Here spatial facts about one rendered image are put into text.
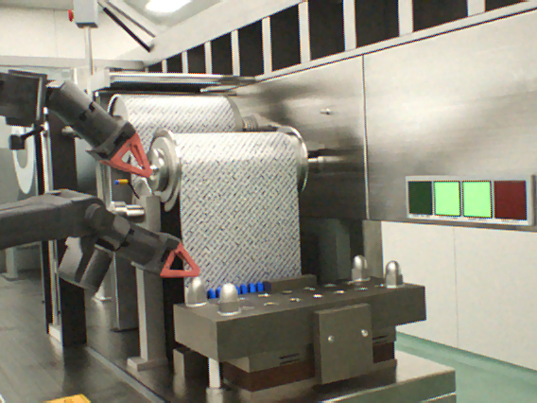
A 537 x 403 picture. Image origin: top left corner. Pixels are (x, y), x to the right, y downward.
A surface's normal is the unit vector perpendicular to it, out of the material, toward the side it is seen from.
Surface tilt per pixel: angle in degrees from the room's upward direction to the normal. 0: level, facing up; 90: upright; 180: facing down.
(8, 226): 98
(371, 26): 90
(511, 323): 90
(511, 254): 90
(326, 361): 90
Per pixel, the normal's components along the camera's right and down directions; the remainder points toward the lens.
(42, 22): 0.50, 0.02
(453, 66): -0.87, 0.07
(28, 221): 0.84, 0.14
